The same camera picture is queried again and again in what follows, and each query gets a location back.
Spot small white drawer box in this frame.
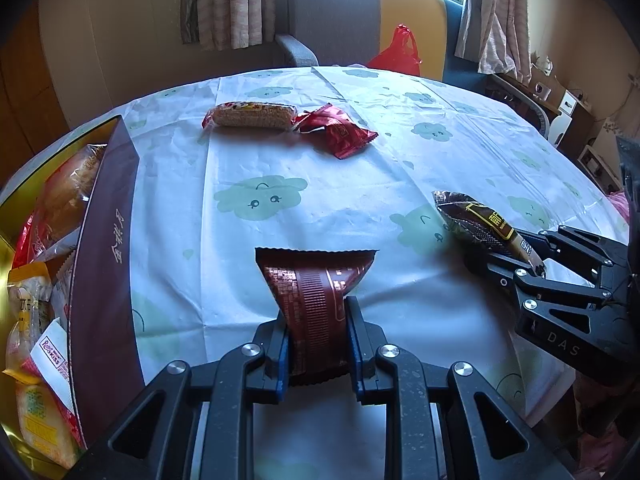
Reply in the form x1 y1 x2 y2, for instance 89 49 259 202
557 89 586 117

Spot maroon gold-pattern snack packet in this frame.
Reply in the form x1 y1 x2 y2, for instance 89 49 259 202
254 246 379 387

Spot wooden wardrobe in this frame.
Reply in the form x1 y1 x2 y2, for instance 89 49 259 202
0 0 71 171

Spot grey office chair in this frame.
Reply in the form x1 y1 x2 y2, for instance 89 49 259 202
500 80 568 147

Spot red plastic bag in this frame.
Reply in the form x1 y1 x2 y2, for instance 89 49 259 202
367 25 422 77

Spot white cloud-print tablecloth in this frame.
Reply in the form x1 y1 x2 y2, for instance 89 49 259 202
0 65 631 480

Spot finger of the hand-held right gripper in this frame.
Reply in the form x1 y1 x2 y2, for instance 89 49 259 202
462 252 608 327
515 225 630 286

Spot grey yellow blue sofa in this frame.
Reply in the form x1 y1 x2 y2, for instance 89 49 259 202
275 0 481 86

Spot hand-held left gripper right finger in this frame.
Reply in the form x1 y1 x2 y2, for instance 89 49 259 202
345 296 576 480

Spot yellow print snack packet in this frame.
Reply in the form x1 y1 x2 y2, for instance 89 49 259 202
12 380 83 468

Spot clear pink wafer packet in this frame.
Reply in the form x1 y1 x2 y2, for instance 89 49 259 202
202 101 299 132

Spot red quilt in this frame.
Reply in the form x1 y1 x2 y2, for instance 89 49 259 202
607 187 632 223

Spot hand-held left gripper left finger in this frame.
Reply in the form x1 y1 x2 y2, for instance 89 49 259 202
65 322 291 480

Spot beige striped curtain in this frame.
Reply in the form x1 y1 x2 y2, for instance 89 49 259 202
182 0 278 52
455 0 532 86

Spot maroon gift box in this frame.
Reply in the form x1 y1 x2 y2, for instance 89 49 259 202
0 115 146 480

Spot brown wafer packet green ends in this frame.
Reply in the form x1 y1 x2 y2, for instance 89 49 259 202
32 144 108 261

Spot black and gold snack packet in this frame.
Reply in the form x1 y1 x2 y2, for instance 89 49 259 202
432 190 548 278

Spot small red foil snack packet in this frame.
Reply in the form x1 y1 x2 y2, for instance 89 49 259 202
295 104 379 160

